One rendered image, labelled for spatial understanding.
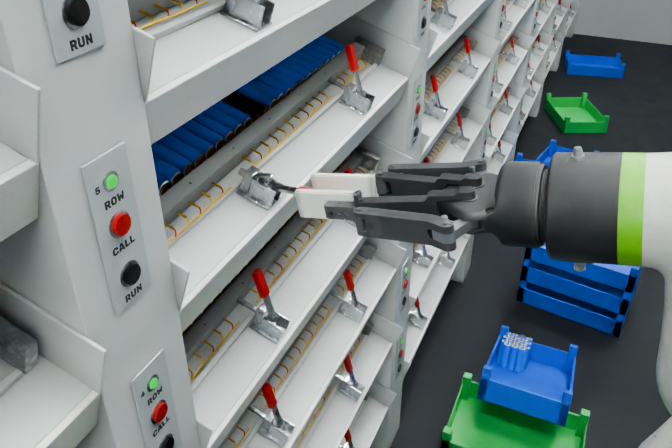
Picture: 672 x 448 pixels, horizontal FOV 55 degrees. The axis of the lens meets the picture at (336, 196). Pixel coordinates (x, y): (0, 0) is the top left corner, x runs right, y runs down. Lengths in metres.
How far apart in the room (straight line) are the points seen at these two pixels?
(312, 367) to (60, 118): 0.69
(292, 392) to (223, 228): 0.40
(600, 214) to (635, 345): 1.51
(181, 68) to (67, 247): 0.16
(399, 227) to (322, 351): 0.50
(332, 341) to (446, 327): 0.91
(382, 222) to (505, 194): 0.11
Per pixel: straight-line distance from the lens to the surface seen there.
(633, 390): 1.90
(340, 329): 1.08
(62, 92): 0.41
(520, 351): 1.77
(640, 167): 0.54
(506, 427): 1.71
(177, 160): 0.68
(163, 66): 0.51
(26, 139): 0.40
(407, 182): 0.62
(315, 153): 0.78
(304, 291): 0.86
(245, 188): 0.68
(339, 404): 1.22
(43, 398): 0.52
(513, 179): 0.56
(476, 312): 2.00
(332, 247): 0.93
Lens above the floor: 1.29
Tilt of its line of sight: 31 degrees down
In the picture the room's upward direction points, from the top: straight up
